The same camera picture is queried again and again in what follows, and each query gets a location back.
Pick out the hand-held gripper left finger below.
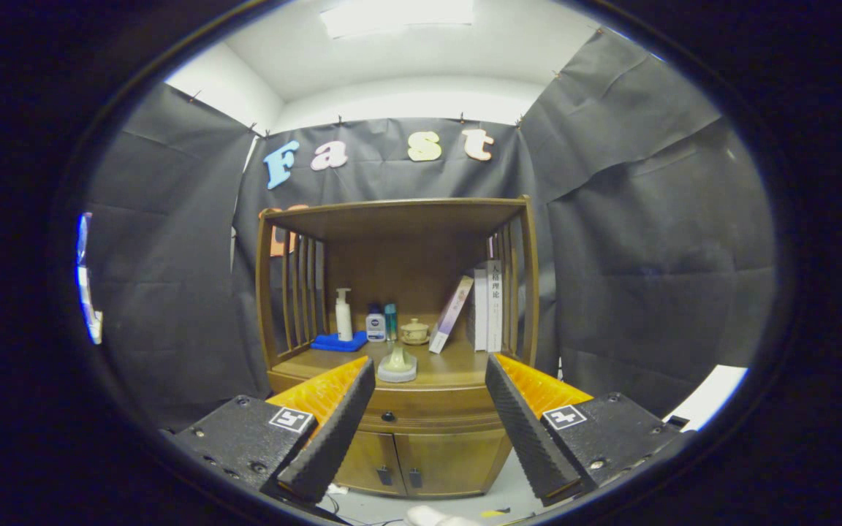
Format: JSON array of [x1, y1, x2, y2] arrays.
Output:
[[169, 356, 376, 505]]

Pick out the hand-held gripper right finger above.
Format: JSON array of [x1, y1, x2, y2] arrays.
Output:
[[485, 354, 696, 506]]

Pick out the wooden drawer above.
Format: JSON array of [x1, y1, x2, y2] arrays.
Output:
[[357, 386, 501, 435]]

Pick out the pale green soap white dish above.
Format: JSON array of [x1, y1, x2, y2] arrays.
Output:
[[377, 343, 418, 384]]

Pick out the wooden cabinet door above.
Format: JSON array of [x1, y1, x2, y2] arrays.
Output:
[[333, 430, 400, 496], [392, 430, 513, 499]]

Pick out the wooden countertop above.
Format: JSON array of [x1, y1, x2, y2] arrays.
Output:
[[268, 336, 498, 392]]

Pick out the brown wooden cabinet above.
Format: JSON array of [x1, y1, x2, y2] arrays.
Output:
[[255, 196, 541, 499]]

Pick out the blue folded cloth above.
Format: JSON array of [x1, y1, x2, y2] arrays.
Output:
[[311, 332, 368, 353]]

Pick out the white pump bottle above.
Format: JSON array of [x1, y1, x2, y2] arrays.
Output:
[[334, 288, 354, 342]]

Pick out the white book with black print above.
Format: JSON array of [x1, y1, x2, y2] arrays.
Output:
[[485, 259, 503, 353]]

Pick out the grey book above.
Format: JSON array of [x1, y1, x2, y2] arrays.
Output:
[[466, 268, 489, 351]]

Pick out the purple and white book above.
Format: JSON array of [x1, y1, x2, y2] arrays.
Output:
[[428, 275, 475, 354]]

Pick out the black backdrop cloth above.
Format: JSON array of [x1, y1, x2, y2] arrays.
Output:
[[81, 28, 776, 432]]

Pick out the black floor cables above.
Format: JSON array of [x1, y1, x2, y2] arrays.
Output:
[[322, 493, 403, 525]]

